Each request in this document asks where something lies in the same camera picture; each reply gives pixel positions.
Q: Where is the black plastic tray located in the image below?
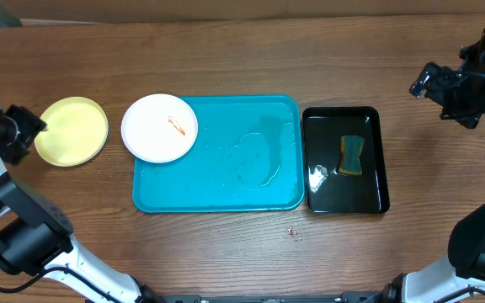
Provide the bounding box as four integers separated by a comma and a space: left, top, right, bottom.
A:
301, 106, 390, 215

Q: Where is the green yellow sponge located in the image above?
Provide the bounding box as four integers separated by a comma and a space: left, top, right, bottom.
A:
338, 135, 365, 176

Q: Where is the yellow plate with sauce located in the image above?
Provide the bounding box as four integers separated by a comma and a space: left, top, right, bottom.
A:
35, 97, 109, 167

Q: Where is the teal plastic tray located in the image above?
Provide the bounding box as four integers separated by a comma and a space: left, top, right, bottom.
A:
132, 95, 305, 214

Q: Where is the white plate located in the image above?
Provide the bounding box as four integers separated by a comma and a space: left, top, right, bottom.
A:
121, 93, 199, 163

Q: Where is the small debris on table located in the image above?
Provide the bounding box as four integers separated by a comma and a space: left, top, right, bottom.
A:
286, 224, 302, 242

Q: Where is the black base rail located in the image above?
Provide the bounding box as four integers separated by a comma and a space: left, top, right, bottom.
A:
84, 290, 395, 303

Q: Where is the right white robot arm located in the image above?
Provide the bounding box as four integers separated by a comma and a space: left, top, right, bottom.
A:
371, 100, 485, 302

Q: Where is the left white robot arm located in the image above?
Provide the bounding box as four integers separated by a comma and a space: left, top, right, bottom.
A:
0, 106, 162, 302

